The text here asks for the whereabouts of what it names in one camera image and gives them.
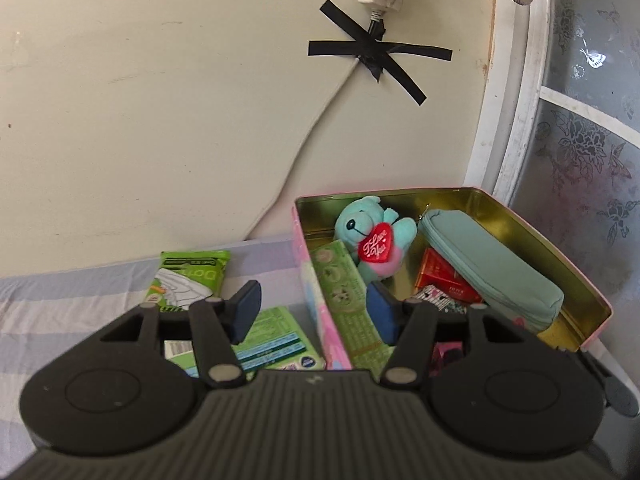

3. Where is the green wet wipes pack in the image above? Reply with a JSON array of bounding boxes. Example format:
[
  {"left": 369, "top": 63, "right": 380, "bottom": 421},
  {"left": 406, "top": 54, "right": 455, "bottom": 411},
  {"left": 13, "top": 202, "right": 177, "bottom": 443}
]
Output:
[{"left": 144, "top": 250, "right": 231, "bottom": 312}]

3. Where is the green cardboard box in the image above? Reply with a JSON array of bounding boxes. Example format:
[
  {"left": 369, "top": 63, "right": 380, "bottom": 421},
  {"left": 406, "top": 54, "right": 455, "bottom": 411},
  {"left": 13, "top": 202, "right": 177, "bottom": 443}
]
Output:
[{"left": 162, "top": 305, "right": 327, "bottom": 378}]

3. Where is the teal fabric pouch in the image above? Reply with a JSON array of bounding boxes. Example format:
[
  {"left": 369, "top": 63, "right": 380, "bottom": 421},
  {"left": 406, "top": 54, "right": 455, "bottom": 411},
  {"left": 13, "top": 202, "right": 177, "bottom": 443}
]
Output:
[{"left": 418, "top": 209, "right": 564, "bottom": 334}]

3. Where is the black white patterned packet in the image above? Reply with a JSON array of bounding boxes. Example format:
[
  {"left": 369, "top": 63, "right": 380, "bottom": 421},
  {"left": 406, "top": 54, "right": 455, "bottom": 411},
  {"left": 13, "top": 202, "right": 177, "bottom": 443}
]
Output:
[{"left": 412, "top": 285, "right": 466, "bottom": 314}]

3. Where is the long green patterned box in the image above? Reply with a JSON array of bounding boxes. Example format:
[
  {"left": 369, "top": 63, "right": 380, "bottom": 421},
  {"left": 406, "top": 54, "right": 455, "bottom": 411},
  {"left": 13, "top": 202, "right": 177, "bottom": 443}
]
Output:
[{"left": 311, "top": 240, "right": 393, "bottom": 379}]

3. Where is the red small box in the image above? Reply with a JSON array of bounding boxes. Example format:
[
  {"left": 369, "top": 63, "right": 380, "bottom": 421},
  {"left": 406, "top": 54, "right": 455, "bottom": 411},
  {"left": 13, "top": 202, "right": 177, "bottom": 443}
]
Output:
[{"left": 414, "top": 248, "right": 483, "bottom": 304}]

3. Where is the pink macaron biscuit tin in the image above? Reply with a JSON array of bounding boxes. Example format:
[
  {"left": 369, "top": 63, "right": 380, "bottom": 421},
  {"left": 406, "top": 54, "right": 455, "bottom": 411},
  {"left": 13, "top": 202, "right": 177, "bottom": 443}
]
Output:
[{"left": 293, "top": 188, "right": 612, "bottom": 375}]

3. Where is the teal teddy bear with heart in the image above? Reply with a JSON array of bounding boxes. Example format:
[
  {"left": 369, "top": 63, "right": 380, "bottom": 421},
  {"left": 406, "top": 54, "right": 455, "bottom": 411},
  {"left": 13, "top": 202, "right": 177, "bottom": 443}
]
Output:
[{"left": 334, "top": 195, "right": 418, "bottom": 285}]

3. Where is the striped blue bed sheet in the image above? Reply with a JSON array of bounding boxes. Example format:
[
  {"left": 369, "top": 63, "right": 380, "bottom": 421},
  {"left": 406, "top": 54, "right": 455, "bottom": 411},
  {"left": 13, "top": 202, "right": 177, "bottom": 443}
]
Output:
[{"left": 0, "top": 237, "right": 327, "bottom": 478}]

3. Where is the frosted floral window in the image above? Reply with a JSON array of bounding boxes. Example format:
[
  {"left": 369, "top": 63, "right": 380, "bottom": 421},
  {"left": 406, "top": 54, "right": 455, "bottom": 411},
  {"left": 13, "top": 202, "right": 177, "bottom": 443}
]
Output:
[{"left": 464, "top": 0, "right": 639, "bottom": 382}]

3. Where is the black tape cross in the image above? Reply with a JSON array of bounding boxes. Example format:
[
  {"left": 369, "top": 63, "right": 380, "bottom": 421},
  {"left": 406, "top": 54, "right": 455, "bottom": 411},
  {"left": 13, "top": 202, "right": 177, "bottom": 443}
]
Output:
[{"left": 307, "top": 0, "right": 454, "bottom": 105}]

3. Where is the white wall cable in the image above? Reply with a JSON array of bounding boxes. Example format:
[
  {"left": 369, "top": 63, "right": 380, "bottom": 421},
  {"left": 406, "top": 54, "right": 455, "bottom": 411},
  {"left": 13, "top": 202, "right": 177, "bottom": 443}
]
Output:
[{"left": 243, "top": 56, "right": 360, "bottom": 241}]

